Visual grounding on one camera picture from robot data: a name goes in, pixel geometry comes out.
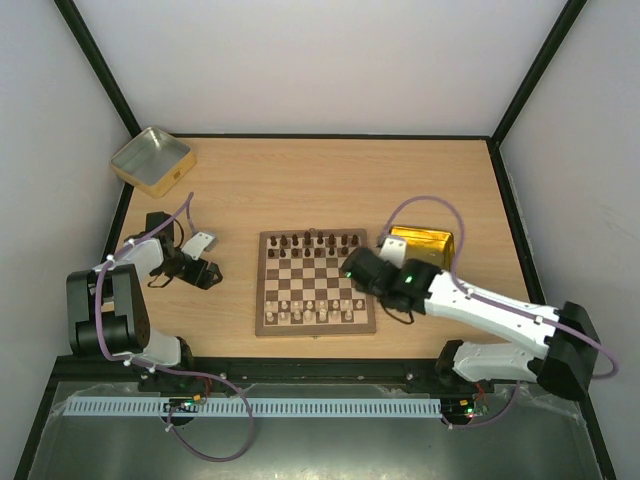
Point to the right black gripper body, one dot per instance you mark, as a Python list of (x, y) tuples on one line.
[(351, 267)]

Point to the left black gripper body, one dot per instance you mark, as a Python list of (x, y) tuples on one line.
[(173, 267)]

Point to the gold tin with white pieces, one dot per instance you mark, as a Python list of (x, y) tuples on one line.
[(432, 246)]

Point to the wooden chess board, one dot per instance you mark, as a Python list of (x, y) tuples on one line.
[(301, 290)]

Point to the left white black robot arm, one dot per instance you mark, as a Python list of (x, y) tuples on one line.
[(106, 311)]

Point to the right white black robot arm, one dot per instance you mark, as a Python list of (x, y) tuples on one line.
[(553, 347)]

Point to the empty gold square tin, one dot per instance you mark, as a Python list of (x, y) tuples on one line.
[(153, 162)]

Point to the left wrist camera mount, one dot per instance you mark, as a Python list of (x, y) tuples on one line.
[(199, 243)]

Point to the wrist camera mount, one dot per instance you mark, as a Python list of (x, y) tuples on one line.
[(199, 243), (394, 250)]

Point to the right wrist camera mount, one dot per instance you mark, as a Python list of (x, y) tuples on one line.
[(394, 250)]

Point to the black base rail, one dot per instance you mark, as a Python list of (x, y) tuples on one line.
[(410, 376)]

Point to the black frame post left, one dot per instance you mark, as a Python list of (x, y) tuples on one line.
[(89, 47)]

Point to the black frame post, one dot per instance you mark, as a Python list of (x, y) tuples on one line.
[(89, 47), (546, 53)]

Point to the black frame post right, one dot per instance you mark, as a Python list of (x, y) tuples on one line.
[(546, 53)]

